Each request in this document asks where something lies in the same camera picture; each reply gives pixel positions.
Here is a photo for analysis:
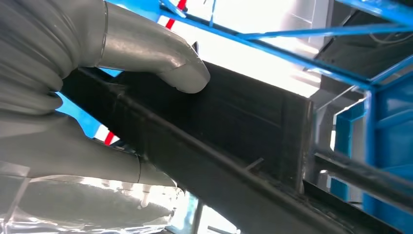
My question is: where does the blue wheeled rack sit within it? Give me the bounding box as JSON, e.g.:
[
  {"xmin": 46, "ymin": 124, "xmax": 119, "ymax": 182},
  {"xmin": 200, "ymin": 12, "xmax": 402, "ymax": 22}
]
[{"xmin": 329, "ymin": 69, "xmax": 413, "ymax": 234}]

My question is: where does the large blue metal shelf rack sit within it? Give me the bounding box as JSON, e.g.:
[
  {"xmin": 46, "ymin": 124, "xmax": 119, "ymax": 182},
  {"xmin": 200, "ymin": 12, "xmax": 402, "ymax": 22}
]
[{"xmin": 55, "ymin": 0, "xmax": 413, "ymax": 140}]

